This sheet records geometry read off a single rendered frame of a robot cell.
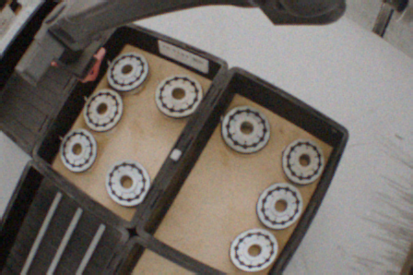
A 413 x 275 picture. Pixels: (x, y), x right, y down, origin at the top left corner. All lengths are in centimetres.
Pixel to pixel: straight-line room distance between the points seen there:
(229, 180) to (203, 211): 9
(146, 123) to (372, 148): 62
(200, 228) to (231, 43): 53
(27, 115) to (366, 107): 97
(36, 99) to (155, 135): 36
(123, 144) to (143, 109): 9
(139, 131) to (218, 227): 27
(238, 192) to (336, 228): 32
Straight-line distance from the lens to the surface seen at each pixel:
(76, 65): 70
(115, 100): 98
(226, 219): 91
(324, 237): 108
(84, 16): 47
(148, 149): 95
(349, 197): 112
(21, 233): 102
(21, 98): 112
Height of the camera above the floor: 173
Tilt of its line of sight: 71 degrees down
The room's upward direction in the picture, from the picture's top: straight up
